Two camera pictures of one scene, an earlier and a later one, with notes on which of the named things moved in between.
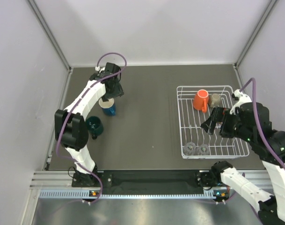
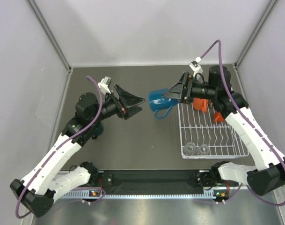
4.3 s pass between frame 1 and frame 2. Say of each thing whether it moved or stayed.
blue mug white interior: moved
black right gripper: moved
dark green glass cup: stayed
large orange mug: stayed
